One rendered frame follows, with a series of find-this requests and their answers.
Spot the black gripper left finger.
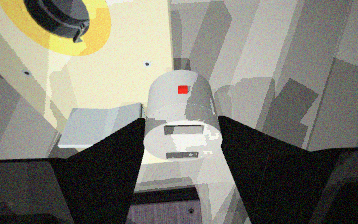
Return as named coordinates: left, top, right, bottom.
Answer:
left=0, top=118, right=145, bottom=224

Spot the grey cylinder with two slots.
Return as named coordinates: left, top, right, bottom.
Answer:
left=144, top=70, right=222, bottom=161

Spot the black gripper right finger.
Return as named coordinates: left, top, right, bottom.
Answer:
left=218, top=116, right=358, bottom=224

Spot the cream service panel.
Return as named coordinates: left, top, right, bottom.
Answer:
left=0, top=0, right=174, bottom=135

